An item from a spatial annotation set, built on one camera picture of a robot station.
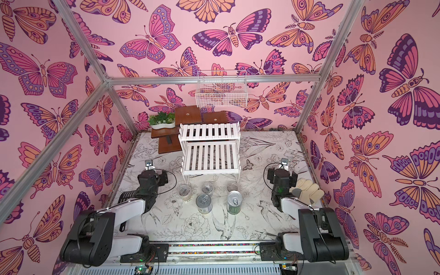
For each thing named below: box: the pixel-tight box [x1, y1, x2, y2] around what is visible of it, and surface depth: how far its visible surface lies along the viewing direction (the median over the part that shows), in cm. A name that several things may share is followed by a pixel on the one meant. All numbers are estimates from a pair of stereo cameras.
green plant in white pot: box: [147, 111, 176, 130], surface depth 99 cm
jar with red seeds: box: [226, 182, 239, 192], surface depth 89 cm
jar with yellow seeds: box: [177, 184, 193, 202], surface depth 89 cm
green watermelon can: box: [226, 190, 243, 215], surface depth 80 cm
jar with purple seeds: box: [201, 182, 214, 195], surface depth 89 cm
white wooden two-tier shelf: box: [178, 121, 242, 184], surface depth 89 cm
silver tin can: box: [195, 193, 213, 215], surface depth 83 cm
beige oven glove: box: [289, 178, 325, 207], surface depth 92 cm
